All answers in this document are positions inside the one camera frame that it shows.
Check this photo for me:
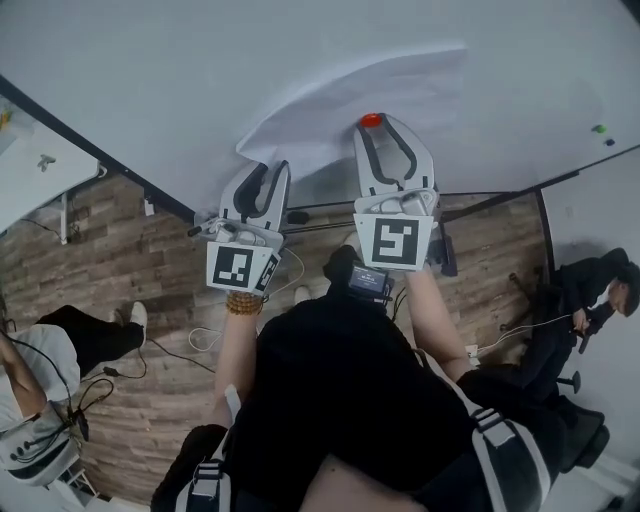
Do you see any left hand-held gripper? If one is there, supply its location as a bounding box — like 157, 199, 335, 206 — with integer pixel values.
204, 159, 292, 295

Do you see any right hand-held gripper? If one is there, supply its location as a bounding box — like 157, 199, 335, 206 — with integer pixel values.
352, 112, 442, 274

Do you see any white paper sheet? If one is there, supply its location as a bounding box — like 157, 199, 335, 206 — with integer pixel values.
234, 44, 470, 182

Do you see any black-framed whiteboard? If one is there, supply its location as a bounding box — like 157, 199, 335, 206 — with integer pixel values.
0, 0, 640, 227

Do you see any person's right forearm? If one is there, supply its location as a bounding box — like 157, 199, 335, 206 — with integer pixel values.
402, 267, 474, 387

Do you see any person's left forearm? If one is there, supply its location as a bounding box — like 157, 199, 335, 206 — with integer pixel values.
212, 305, 265, 432

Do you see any marker pen holder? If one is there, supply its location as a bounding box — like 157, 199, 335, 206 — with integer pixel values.
187, 212, 221, 238

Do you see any purple cloth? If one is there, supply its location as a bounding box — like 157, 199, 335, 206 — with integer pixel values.
426, 234, 459, 278

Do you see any black screen device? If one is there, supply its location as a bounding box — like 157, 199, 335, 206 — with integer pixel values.
347, 262, 397, 304

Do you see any white desk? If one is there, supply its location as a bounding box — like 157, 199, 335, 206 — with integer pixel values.
0, 119, 109, 246

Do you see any person's black clothing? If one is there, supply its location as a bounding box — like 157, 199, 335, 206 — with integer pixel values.
149, 244, 569, 512

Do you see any white metal rack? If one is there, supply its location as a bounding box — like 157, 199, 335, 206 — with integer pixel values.
62, 462, 104, 502

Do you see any wooden bead bracelet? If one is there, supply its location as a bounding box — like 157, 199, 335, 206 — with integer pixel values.
224, 291, 265, 317

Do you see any white cable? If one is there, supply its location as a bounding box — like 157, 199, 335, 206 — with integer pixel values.
188, 243, 306, 354
477, 314, 584, 352

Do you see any black cable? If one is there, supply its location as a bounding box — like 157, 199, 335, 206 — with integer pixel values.
74, 337, 217, 427

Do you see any grey harness strap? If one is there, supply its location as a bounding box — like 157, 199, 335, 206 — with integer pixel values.
462, 384, 554, 512
187, 459, 232, 512

